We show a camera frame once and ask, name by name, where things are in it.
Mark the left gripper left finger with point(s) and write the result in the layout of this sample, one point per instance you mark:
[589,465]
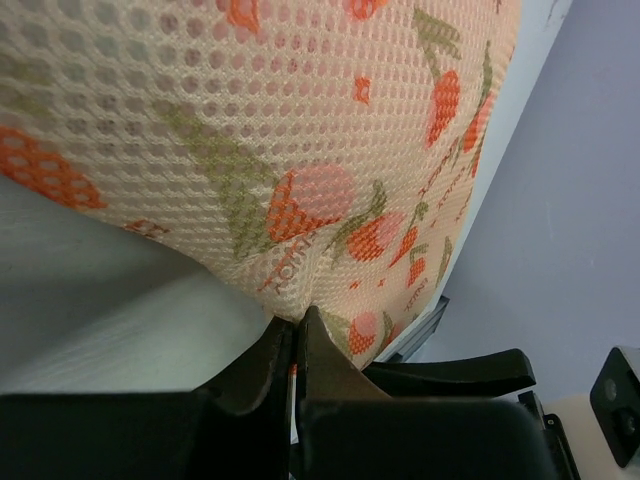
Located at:
[246,420]

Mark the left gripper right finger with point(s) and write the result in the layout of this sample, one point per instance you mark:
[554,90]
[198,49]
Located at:
[444,420]

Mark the floral mesh laundry bag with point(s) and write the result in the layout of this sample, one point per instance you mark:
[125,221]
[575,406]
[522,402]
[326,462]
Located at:
[309,153]

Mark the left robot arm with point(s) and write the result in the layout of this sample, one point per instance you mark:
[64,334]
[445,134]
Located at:
[293,406]

